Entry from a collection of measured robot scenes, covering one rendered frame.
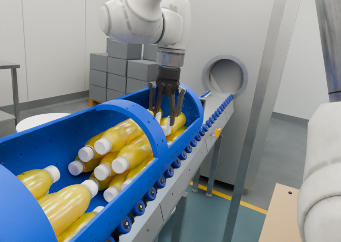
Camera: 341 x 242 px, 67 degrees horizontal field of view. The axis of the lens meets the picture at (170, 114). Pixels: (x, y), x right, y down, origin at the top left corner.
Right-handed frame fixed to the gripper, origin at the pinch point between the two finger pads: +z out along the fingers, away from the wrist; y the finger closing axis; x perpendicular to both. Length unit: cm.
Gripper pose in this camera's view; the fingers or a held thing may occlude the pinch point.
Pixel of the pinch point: (163, 124)
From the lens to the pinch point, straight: 90.9
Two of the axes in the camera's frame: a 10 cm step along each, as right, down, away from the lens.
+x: -3.7, 2.5, -9.0
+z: -1.1, 9.4, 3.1
